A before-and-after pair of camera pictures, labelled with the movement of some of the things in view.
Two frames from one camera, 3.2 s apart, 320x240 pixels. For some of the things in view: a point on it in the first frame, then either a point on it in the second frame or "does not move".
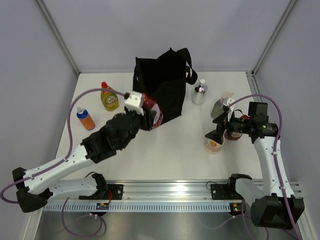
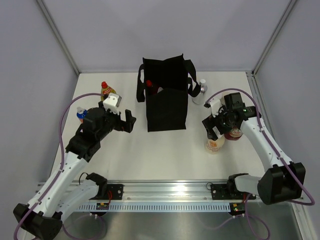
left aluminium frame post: (73, 62) does not move
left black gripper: (147, 119) → (122, 125)
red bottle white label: (154, 106) → (153, 89)
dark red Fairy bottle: (235, 136) does not move
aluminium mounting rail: (173, 192) does not move
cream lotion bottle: (212, 147) does not move
